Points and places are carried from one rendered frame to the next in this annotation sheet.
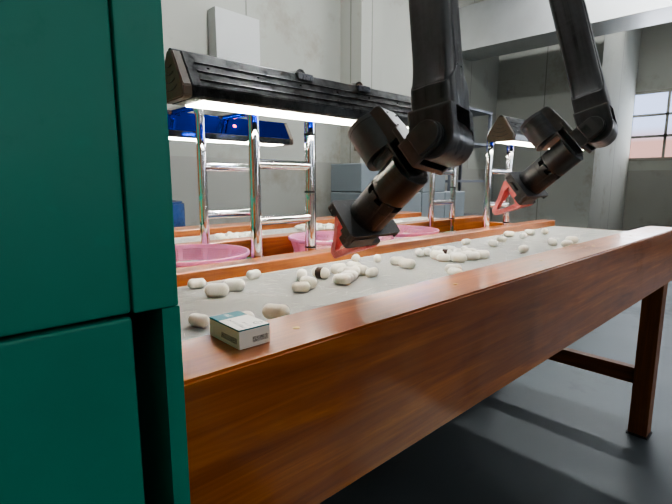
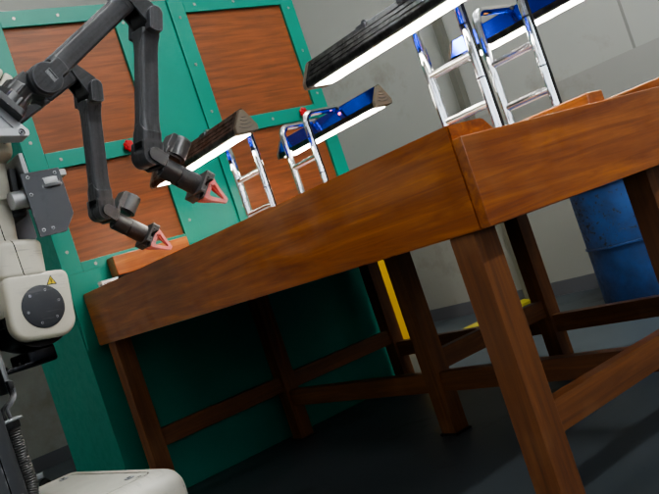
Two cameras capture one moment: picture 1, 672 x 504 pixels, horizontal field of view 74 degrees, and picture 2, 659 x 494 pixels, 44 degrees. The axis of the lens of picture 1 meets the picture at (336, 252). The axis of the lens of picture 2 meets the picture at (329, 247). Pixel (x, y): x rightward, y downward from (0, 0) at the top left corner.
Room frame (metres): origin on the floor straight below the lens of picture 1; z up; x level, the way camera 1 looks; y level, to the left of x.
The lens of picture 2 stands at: (1.42, -2.60, 0.62)
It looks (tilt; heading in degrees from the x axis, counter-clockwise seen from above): 1 degrees up; 95
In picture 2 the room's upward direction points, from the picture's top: 19 degrees counter-clockwise
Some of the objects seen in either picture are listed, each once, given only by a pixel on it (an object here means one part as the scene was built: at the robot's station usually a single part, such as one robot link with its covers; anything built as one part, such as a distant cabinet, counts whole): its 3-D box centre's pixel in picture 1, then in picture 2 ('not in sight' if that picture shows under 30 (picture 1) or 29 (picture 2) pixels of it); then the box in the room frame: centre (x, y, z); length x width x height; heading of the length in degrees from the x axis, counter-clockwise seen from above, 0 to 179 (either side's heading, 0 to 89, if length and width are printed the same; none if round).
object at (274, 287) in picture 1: (471, 257); not in sight; (1.14, -0.35, 0.73); 1.81 x 0.30 x 0.02; 133
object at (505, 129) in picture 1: (545, 135); (386, 25); (1.54, -0.70, 1.08); 0.62 x 0.08 x 0.07; 133
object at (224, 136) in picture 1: (196, 126); (328, 123); (1.30, 0.39, 1.08); 0.62 x 0.08 x 0.07; 133
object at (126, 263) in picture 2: not in sight; (150, 256); (0.54, 0.29, 0.83); 0.30 x 0.06 x 0.07; 43
